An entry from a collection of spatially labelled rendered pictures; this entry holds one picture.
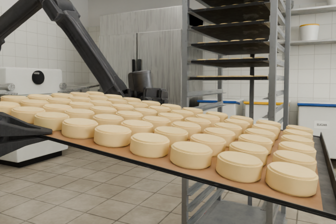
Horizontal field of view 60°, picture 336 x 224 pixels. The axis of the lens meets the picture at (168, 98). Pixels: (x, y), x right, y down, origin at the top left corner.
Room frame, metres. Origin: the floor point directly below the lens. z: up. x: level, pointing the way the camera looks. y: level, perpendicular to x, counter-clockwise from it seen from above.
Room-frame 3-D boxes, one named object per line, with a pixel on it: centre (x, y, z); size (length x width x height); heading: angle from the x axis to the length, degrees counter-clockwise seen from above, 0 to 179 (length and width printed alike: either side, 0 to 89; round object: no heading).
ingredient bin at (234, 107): (4.24, -0.78, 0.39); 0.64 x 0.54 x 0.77; 156
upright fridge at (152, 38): (4.60, 0.27, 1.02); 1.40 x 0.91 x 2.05; 64
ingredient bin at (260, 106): (3.95, -1.36, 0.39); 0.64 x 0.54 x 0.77; 155
